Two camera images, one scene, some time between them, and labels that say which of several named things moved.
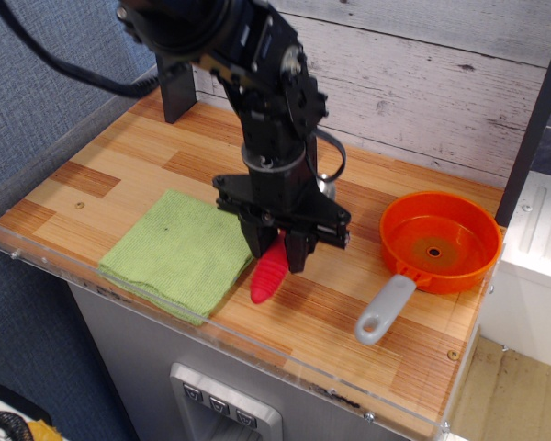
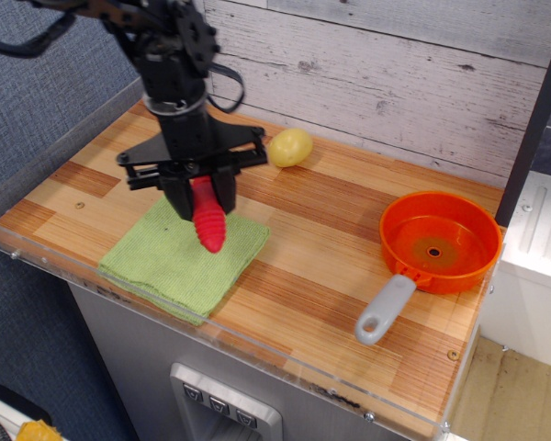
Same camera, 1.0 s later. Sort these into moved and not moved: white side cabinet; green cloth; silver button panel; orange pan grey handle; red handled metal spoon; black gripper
Moved: red handled metal spoon; black gripper
Not moved: green cloth; silver button panel; white side cabinet; orange pan grey handle
